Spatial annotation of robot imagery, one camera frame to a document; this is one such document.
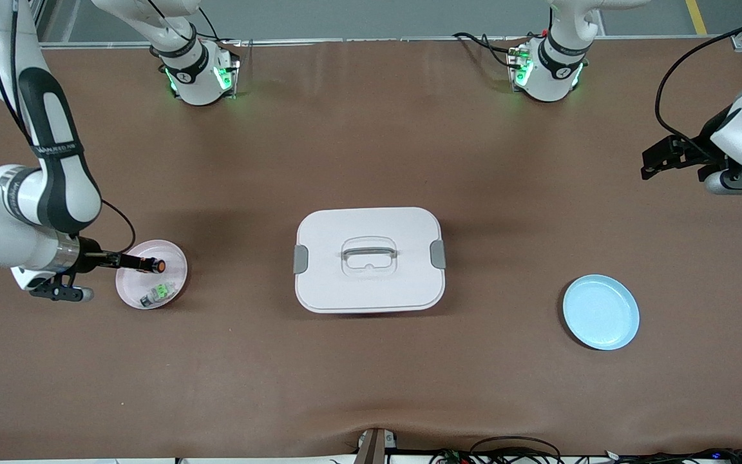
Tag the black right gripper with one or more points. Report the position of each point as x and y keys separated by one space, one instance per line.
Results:
x=92 y=258

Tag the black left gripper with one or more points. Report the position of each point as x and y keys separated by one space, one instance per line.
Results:
x=699 y=147

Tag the orange push-button switch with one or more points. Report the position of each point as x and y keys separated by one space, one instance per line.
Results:
x=160 y=265

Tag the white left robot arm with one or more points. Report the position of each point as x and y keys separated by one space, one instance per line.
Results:
x=554 y=77

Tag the white lidded box grey latches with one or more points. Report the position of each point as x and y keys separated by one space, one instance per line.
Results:
x=371 y=290

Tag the pink round plate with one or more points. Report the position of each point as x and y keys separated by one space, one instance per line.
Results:
x=127 y=287

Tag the light blue round plate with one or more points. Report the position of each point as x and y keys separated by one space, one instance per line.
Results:
x=599 y=316

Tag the brown table mat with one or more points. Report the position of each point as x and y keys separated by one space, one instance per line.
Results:
x=371 y=386

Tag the green push-button switch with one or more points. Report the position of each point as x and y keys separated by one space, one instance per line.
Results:
x=163 y=291

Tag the brown table edge bracket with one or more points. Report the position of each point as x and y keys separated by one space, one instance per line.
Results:
x=371 y=451

